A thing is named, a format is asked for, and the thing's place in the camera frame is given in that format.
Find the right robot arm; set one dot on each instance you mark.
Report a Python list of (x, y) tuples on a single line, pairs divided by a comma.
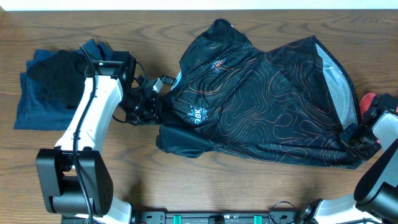
[(374, 199)]

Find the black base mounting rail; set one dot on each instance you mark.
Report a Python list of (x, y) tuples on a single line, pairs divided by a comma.
[(217, 217)]

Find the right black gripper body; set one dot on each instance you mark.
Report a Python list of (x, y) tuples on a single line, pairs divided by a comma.
[(359, 140)]

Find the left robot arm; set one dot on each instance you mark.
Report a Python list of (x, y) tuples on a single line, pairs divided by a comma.
[(73, 177)]

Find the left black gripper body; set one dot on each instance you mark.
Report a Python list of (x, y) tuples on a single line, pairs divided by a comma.
[(140, 110)]

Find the folded black garment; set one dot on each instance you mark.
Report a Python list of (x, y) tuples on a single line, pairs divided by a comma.
[(60, 78)]

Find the black orange patterned jersey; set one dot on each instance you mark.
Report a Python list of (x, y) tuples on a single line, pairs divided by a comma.
[(288, 105)]

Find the red t-shirt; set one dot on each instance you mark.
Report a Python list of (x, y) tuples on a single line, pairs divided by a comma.
[(367, 102)]

